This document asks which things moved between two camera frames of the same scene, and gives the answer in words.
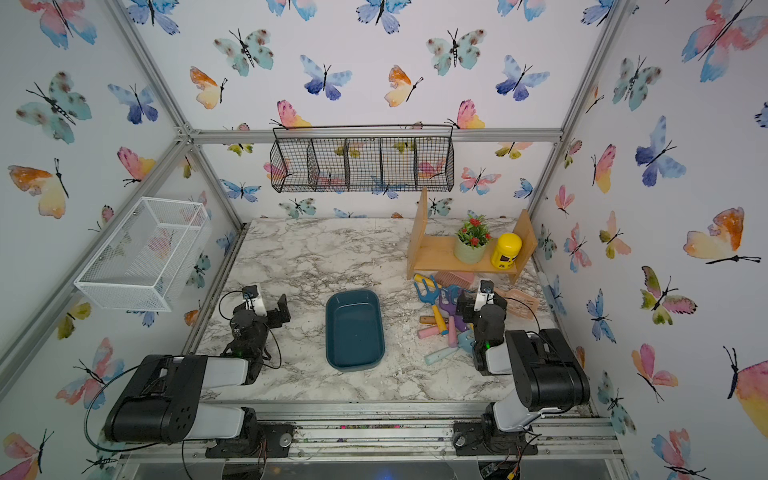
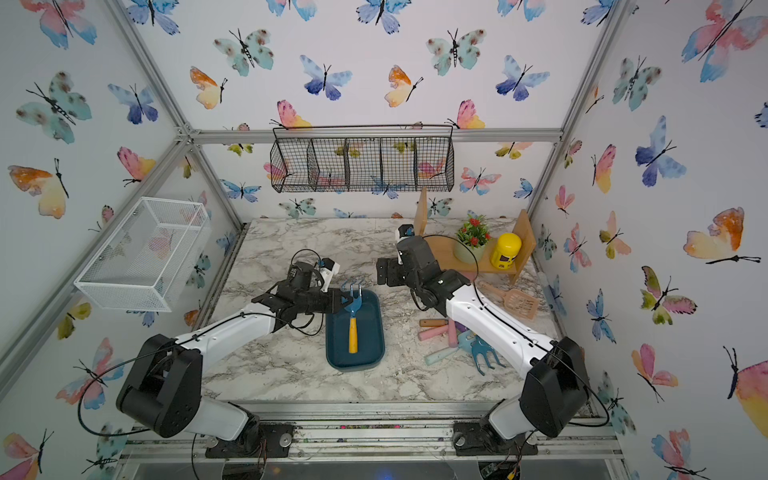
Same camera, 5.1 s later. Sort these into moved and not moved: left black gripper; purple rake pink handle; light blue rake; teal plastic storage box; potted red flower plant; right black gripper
Moved: right black gripper; left black gripper
Not moved: teal plastic storage box; purple rake pink handle; light blue rake; potted red flower plant
